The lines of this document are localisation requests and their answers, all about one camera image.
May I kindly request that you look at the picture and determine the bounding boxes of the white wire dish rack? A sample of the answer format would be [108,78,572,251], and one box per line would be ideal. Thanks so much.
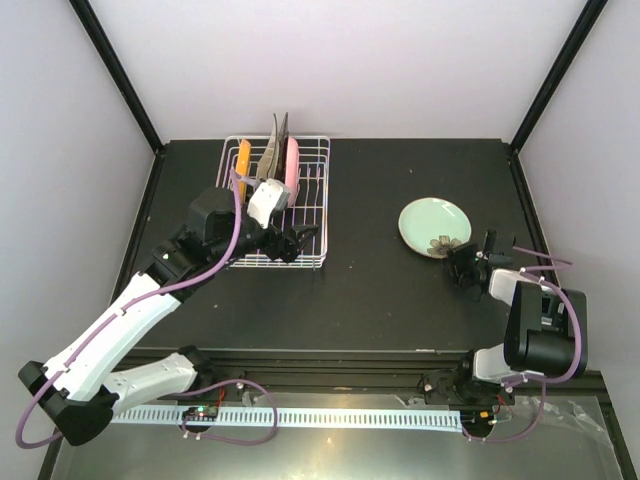
[215,135,331,270]

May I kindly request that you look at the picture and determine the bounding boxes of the green floral plate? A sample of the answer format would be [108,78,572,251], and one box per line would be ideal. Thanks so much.
[398,197,472,260]

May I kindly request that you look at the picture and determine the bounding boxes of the pink round plate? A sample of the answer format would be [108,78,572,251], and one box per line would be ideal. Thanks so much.
[284,137,299,207]

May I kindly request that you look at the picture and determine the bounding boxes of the white square plate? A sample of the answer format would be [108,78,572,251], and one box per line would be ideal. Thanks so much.
[256,114,281,181]

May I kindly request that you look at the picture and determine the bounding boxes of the orange dotted scalloped plate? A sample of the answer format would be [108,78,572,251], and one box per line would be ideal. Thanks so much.
[235,139,251,204]

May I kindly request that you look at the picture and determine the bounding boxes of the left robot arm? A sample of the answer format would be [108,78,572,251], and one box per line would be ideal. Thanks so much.
[18,182,320,446]

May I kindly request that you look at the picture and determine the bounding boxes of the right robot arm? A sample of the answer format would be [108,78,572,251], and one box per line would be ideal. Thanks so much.
[446,230,588,404]

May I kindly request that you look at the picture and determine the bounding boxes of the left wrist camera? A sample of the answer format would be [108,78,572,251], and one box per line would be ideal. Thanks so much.
[247,179,292,229]

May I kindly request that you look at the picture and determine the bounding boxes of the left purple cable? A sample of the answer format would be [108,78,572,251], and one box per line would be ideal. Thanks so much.
[14,168,279,449]

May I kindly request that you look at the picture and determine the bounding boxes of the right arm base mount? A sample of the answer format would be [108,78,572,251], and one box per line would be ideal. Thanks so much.
[416,369,515,408]

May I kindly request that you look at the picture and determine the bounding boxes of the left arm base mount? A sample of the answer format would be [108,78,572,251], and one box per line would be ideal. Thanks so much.
[185,369,248,403]

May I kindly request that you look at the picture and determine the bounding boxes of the white slotted cable duct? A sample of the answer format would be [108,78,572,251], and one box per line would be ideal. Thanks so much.
[112,405,462,433]

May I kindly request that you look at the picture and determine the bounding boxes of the right black frame post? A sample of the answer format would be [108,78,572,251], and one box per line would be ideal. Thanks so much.
[510,0,608,154]

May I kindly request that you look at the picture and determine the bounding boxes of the black frame post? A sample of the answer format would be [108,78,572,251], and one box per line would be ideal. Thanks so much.
[510,0,608,154]
[69,0,164,154]

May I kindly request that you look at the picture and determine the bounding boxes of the left black frame post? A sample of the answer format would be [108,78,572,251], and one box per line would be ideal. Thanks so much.
[69,0,164,154]

